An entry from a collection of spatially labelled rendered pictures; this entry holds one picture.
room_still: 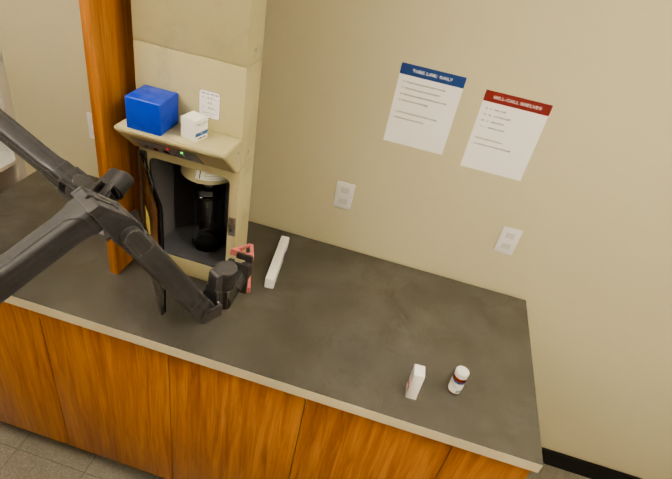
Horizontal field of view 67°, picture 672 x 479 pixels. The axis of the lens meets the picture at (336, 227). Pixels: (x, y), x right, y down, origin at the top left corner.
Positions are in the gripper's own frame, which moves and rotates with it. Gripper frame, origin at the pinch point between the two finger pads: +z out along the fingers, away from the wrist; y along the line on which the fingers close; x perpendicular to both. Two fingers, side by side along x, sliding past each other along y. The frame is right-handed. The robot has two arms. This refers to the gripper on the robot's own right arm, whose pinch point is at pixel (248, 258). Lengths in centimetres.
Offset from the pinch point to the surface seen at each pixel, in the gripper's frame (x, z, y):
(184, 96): 26.6, 11.3, 39.2
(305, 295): -15.5, 19.6, -25.4
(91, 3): 46, 3, 60
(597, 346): -130, 56, -39
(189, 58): 25, 11, 50
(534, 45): -63, 54, 65
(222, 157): 9.9, 0.0, 30.6
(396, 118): -29, 54, 32
